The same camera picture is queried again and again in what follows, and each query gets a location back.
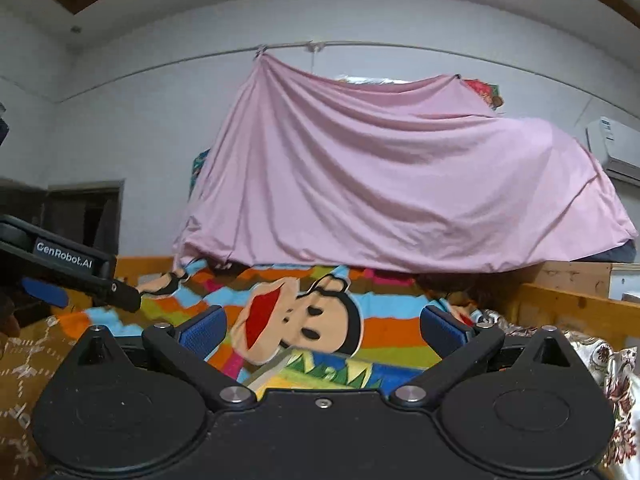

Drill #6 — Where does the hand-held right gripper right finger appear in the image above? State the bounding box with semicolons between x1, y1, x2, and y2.
390;305;576;408

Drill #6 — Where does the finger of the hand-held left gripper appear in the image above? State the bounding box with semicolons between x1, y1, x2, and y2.
75;275;143;313
22;279;70;308

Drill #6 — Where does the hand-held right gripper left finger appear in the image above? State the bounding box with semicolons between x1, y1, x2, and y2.
75;305;257;408

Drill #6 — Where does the brown patterned blanket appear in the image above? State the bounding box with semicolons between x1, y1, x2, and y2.
0;312;93;480

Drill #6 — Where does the printed cartoon blanket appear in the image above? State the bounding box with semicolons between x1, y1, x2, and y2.
50;257;483;393

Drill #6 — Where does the teal patterned cloth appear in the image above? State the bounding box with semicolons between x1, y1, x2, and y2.
189;149;212;196

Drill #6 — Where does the pink sheet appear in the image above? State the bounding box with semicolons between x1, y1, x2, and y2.
172;52;640;273

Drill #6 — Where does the white floral satin quilt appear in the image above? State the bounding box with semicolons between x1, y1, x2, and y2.
475;309;640;480

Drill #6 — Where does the dark blue cloth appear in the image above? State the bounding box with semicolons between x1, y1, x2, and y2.
582;241;640;264

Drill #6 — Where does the colourful floral cloth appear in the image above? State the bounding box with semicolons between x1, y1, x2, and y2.
462;78;503;111

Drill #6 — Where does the white air conditioner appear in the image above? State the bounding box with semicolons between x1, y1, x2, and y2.
585;116;640;184

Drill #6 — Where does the white curtain rod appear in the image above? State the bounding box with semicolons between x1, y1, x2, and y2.
57;39;640;106

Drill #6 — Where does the wooden bed frame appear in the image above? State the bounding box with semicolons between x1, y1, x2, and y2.
112;255;640;351

